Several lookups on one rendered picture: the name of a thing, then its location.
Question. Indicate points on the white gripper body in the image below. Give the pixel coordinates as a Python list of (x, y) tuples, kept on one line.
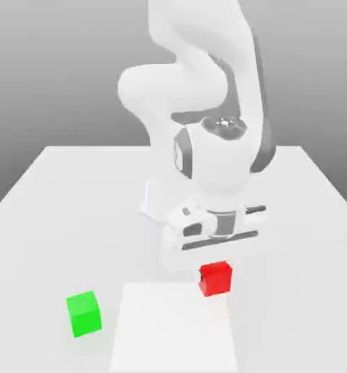
[(220, 247)]

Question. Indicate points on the small red cube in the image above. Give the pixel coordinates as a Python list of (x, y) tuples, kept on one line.
[(217, 279)]

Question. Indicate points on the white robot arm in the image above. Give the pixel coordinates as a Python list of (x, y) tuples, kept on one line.
[(220, 163)]

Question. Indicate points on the small green cube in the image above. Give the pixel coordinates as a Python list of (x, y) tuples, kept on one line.
[(84, 314)]

